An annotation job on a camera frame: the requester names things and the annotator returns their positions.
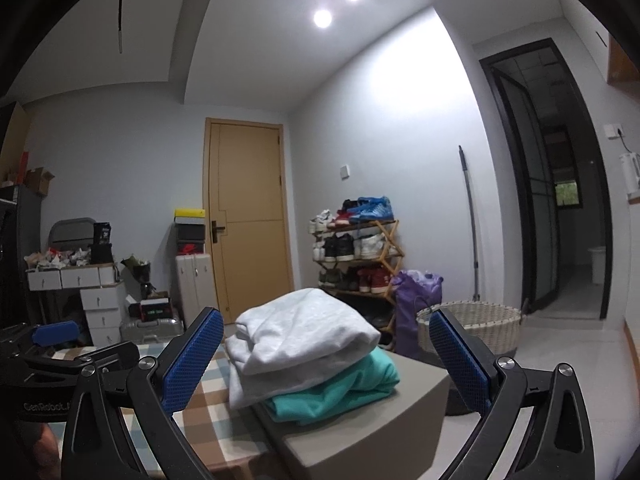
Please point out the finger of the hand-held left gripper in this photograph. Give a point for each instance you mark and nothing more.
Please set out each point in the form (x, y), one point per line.
(55, 334)
(110, 352)

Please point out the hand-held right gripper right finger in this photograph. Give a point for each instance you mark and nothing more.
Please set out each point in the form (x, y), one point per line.
(457, 365)

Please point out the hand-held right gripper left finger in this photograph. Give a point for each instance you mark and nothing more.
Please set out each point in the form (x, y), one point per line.
(192, 360)

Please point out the light grey sweatshirt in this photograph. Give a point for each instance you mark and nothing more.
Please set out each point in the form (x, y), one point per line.
(300, 330)

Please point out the person's left forearm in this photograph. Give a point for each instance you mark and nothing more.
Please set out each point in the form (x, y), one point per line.
(42, 447)

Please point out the woven basket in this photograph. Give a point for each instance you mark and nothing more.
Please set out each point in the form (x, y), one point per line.
(480, 330)

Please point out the checked blanket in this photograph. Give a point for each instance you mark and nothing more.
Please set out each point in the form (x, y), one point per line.
(210, 410)

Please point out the stack of white drawer boxes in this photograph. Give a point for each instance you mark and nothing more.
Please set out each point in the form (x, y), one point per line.
(100, 300)

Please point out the black box with green label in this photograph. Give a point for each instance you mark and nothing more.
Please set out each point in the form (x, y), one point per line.
(156, 310)

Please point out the purple cloth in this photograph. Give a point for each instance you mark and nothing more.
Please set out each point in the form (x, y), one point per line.
(415, 305)

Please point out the white cabinet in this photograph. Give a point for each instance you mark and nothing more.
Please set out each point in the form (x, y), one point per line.
(195, 285)

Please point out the crumpled papers pile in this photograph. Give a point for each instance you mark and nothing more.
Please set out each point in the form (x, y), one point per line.
(55, 257)

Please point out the black cabinet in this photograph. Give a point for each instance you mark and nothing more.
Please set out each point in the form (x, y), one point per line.
(20, 260)

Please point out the dark green bouquet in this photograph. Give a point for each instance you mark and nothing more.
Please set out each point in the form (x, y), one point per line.
(137, 270)

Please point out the grey padded box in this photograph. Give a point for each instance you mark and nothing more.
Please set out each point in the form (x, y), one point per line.
(380, 430)

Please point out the grey chair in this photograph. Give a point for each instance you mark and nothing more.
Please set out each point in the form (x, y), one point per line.
(70, 232)

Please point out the black carton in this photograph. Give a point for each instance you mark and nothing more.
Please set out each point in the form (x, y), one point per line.
(102, 242)

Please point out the red and black shoe box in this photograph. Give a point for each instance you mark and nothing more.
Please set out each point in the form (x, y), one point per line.
(191, 247)

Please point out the teal garment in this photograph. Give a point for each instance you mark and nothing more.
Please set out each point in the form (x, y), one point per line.
(340, 390)

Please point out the wooden shoe rack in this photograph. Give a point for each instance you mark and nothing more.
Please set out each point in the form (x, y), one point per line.
(387, 240)

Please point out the yellow lidded shoe box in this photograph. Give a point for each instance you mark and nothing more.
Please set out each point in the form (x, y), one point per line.
(189, 215)

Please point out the cardboard box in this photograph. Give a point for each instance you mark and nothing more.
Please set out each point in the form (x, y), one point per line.
(40, 182)

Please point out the white bin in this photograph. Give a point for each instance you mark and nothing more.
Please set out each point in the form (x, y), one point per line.
(596, 265)

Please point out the assorted sneakers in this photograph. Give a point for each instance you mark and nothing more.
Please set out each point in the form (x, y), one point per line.
(370, 207)

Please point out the wooden door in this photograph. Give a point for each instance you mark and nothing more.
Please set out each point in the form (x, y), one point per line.
(250, 175)

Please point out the black framed glass door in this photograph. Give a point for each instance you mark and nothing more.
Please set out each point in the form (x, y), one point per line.
(505, 125)

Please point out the white wall switch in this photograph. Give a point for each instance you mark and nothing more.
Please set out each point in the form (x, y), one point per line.
(345, 171)

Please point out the white wall appliance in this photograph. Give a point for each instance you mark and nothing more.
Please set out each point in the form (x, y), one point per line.
(630, 172)

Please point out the white wall outlet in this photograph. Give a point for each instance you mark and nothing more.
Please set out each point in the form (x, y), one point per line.
(614, 131)

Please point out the wooden wall cabinet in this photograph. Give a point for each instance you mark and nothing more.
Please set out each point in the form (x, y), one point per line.
(625, 67)

